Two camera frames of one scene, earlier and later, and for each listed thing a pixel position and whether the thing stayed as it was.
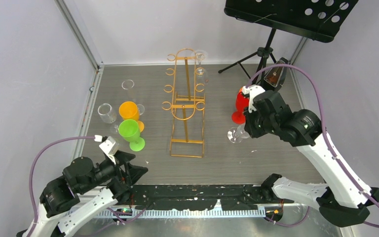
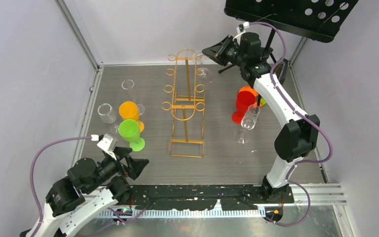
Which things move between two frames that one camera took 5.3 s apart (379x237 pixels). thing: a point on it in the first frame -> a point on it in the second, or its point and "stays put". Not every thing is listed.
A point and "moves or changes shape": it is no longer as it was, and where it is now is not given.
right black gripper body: [257, 126] -> [231, 55]
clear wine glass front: [128, 84] stays put
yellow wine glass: [129, 110] stays put
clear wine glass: [236, 135] moves or changes shape
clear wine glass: [108, 115] stays put
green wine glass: [130, 130] stays put
